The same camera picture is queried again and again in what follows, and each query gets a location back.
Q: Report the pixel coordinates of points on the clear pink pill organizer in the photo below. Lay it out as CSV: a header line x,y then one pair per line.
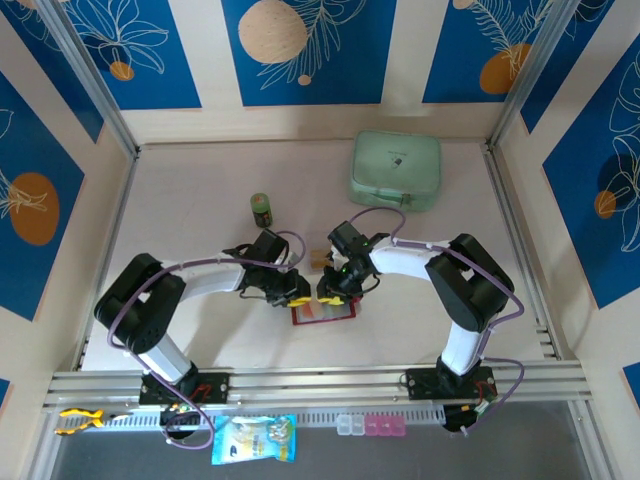
x,y
370,426

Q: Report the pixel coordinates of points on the mint green zip pouch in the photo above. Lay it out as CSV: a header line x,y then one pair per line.
x,y
395,165

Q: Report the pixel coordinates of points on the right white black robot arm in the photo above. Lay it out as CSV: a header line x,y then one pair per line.
x,y
400,260

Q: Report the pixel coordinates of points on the red card holder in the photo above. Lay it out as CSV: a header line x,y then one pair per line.
x,y
325,322

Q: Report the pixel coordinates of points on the orange card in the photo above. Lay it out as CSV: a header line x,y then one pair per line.
x,y
320,262

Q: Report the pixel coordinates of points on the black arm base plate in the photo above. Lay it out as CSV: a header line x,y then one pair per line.
x,y
217,387
425,385

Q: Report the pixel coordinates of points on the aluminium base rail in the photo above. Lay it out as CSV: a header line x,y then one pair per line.
x,y
320,385

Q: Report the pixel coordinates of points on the small green bottle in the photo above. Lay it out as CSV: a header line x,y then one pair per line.
x,y
262,212

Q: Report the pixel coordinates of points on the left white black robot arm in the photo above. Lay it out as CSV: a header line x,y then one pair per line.
x,y
215,280

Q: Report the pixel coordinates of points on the aluminium side rail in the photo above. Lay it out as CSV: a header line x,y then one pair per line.
x,y
519,250
111,250

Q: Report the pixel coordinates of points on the blue snack packet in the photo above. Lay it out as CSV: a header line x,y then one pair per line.
x,y
252,442

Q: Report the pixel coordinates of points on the aluminium frame post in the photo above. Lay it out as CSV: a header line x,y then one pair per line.
x,y
530,70
85,70

